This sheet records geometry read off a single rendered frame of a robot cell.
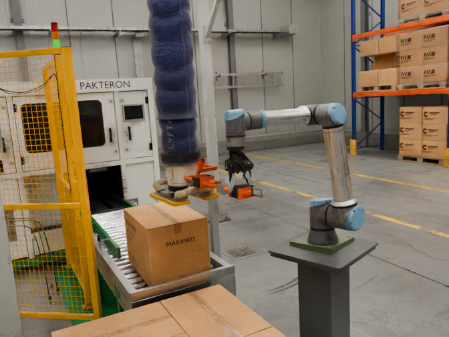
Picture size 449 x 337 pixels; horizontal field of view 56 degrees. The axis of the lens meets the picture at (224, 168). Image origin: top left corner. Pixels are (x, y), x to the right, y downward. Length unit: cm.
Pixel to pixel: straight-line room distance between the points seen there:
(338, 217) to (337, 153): 37
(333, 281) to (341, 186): 59
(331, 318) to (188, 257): 95
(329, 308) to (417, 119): 785
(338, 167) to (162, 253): 117
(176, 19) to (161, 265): 144
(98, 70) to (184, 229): 903
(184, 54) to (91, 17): 931
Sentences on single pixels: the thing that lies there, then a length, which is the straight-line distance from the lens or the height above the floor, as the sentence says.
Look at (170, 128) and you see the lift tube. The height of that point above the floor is 155.
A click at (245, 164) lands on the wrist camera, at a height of 141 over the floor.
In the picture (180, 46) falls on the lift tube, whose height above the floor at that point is 198.
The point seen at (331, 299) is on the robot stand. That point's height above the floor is 48.
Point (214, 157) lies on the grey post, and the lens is 579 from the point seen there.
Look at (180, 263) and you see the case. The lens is 275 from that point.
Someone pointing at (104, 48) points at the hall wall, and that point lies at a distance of 1153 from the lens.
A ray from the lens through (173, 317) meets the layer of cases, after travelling 245.
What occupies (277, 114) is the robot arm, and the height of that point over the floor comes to 160.
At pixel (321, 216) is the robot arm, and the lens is 261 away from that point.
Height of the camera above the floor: 171
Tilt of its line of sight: 10 degrees down
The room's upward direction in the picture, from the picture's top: 4 degrees counter-clockwise
